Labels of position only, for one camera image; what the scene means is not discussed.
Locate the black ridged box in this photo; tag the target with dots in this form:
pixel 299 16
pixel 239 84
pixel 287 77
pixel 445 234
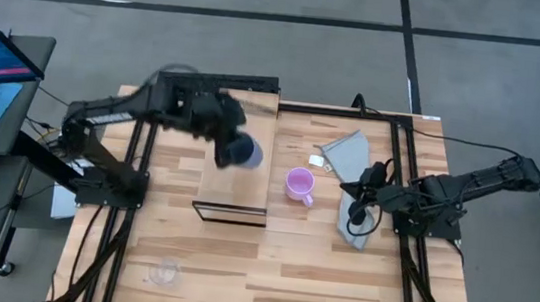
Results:
pixel 257 83

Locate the pink ceramic mug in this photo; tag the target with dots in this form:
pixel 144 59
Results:
pixel 299 184

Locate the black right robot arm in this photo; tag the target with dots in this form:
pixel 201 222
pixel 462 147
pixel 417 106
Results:
pixel 493 177

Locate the black caster wheel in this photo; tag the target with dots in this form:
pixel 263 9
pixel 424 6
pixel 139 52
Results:
pixel 6 269

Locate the dark blue cup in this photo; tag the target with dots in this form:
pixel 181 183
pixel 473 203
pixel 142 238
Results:
pixel 257 157

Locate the clear glass mug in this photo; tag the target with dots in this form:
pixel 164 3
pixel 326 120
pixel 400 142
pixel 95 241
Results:
pixel 164 271

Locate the wooden shelf black metal frame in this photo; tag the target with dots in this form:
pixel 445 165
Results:
pixel 236 187

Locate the grey folded towel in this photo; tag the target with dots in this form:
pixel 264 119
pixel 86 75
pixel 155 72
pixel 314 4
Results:
pixel 350 154

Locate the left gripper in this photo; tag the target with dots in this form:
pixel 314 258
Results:
pixel 208 114

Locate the small white paper tag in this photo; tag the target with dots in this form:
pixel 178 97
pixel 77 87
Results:
pixel 328 167

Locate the black aluminium table frame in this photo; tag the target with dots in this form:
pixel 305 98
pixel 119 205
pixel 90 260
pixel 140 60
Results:
pixel 410 145

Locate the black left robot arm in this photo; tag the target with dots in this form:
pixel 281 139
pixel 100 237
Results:
pixel 119 104

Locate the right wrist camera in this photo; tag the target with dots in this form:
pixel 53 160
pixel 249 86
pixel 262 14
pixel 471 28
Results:
pixel 357 214

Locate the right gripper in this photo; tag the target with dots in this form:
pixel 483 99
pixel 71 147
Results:
pixel 380 195

